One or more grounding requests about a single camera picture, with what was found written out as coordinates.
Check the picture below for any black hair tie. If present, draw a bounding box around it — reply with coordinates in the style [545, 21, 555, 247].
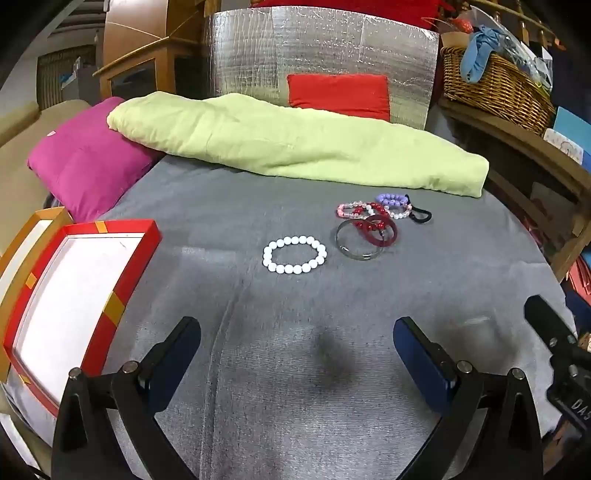
[403, 194, 434, 225]

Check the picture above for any purple bead bracelet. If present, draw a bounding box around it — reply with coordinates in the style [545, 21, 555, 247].
[375, 192, 411, 209]

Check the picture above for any dark red bangle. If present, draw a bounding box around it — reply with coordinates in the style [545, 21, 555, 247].
[353, 214, 399, 248]

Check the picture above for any clear grey bangle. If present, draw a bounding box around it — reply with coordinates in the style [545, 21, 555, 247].
[334, 220, 385, 261]

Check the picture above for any pink white bead bracelet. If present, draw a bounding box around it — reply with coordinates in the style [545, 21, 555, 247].
[335, 200, 378, 220]

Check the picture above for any red jewelry box tray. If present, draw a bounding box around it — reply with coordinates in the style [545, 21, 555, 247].
[3, 219, 161, 415]

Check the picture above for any orange jewelry box tray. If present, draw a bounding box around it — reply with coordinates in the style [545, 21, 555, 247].
[0, 206, 74, 384]

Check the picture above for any grey bed cover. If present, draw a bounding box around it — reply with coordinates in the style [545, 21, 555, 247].
[2, 154, 578, 480]

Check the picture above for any wicker basket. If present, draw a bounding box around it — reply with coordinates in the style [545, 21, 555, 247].
[441, 47, 556, 136]

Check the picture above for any magenta pillow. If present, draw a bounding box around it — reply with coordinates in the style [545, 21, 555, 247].
[27, 97, 163, 223]

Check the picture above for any blue cloth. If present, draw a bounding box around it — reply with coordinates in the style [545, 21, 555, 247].
[460, 26, 502, 84]

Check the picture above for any red cushion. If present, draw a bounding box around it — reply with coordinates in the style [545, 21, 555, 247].
[287, 74, 391, 121]

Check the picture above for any beige sofa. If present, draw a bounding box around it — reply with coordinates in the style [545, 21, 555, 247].
[0, 100, 90, 253]

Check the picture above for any light green folded blanket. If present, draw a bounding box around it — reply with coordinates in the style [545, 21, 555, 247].
[106, 91, 489, 198]

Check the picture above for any radiator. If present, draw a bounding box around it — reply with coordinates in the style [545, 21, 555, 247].
[36, 45, 96, 110]

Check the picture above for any wooden cabinet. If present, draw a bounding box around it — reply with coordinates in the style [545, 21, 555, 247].
[94, 0, 205, 99]

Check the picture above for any silver foil insulation sheet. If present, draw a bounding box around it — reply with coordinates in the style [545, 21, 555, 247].
[204, 6, 439, 129]

